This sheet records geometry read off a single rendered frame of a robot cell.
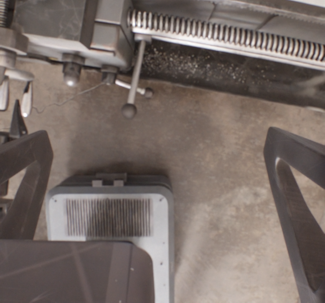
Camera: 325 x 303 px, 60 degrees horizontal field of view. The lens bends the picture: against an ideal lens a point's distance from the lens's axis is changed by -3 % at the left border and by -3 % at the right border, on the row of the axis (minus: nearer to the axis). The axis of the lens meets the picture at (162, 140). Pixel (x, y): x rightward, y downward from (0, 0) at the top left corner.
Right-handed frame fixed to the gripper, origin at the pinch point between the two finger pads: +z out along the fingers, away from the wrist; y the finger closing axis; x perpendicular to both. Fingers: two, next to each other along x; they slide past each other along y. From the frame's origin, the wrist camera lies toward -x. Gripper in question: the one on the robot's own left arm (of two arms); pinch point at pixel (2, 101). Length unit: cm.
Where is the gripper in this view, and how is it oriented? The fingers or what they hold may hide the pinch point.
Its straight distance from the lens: 66.2
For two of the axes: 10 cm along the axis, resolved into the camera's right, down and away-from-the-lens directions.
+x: -1.9, -1.3, 9.7
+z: 1.7, -9.8, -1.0
